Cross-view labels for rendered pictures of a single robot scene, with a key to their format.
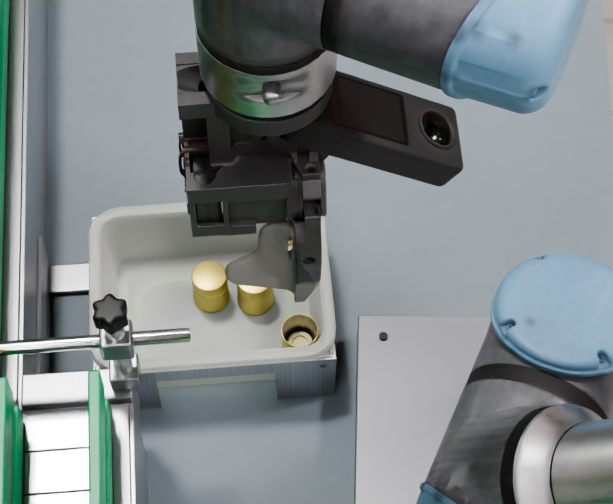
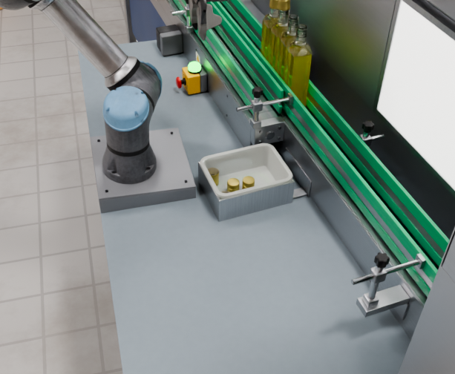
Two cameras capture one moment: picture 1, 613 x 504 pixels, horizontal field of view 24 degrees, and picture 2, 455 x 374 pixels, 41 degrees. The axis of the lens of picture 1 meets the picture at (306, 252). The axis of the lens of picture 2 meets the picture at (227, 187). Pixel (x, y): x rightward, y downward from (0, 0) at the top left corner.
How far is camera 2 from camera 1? 1.88 m
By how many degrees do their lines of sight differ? 77
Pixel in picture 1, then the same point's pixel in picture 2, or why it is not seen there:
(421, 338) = (173, 182)
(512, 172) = (151, 260)
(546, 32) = not seen: outside the picture
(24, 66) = (343, 199)
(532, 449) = (132, 60)
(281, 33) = not seen: outside the picture
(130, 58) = (323, 271)
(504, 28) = not seen: outside the picture
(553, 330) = (129, 92)
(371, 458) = (180, 152)
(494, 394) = (144, 87)
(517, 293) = (141, 99)
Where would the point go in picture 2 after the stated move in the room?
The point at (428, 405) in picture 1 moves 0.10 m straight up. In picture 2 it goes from (166, 166) to (164, 139)
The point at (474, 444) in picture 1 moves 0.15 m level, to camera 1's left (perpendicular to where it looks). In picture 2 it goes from (148, 76) to (200, 67)
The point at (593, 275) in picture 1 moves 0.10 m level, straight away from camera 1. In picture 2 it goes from (119, 108) to (109, 132)
